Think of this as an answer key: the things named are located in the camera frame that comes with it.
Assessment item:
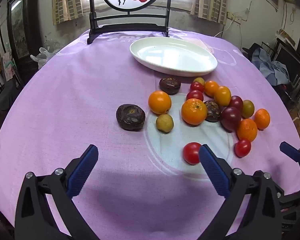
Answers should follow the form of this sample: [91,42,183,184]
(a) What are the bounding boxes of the dark monitor screens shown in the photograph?
[275,37,300,90]

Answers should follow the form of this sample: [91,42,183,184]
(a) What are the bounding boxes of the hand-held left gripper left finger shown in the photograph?
[14,144,99,240]

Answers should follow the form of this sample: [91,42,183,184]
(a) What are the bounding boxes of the blue crumpled cloth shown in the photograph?
[251,48,290,85]

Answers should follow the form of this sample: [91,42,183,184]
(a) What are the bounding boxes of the beige checked curtain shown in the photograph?
[52,0,83,25]
[191,0,228,25]

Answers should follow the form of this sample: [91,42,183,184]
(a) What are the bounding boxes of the dark brown wrinkled fruit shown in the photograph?
[116,104,146,131]
[159,77,181,96]
[204,100,222,123]

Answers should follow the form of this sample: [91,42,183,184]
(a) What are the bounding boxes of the white plastic bag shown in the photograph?
[30,47,61,68]

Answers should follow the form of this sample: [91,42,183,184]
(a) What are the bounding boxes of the large orange citrus fruit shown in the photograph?
[148,90,172,115]
[181,98,208,126]

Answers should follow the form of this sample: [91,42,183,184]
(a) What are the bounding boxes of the small orange citrus fruit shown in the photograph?
[254,108,271,130]
[204,80,220,97]
[214,86,232,107]
[237,118,258,142]

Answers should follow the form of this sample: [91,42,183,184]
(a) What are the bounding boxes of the hanging paper sheet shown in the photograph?
[1,52,16,82]

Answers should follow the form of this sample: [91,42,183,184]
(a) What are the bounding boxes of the black framed painted screen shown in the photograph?
[87,0,171,45]

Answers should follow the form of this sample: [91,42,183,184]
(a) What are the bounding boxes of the white oval plate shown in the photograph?
[129,37,218,77]

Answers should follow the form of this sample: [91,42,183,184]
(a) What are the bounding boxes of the dark wooden cabinet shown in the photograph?
[6,0,40,80]

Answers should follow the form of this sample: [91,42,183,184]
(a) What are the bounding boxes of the small olive green fruit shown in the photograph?
[241,100,255,119]

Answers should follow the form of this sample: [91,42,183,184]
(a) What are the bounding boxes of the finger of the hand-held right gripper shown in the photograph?
[281,187,300,231]
[279,141,300,195]

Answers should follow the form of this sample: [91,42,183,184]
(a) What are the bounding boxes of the red cherry tomato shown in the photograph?
[186,90,204,102]
[182,142,202,165]
[235,139,252,158]
[190,82,204,93]

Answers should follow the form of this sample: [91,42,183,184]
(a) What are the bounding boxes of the purple printed tablecloth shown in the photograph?
[0,27,300,240]

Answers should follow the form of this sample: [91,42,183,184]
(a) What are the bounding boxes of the white wall cable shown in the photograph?
[214,19,234,38]

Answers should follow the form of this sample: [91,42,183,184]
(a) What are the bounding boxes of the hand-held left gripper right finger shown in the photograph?
[196,144,284,240]

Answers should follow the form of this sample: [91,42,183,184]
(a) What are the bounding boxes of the dark purple plum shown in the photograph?
[228,95,244,112]
[220,107,242,131]

